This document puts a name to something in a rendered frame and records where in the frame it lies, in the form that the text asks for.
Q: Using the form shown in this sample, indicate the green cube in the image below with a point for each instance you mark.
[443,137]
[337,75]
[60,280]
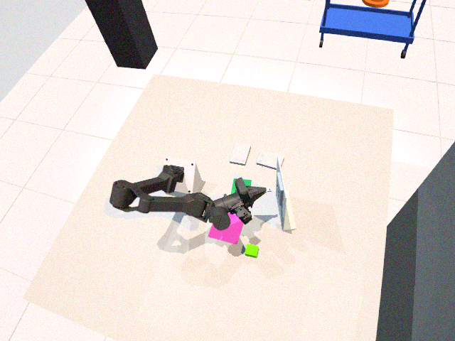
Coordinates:
[252,250]

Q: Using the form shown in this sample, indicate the pink flat square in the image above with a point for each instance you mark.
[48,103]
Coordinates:
[231,234]

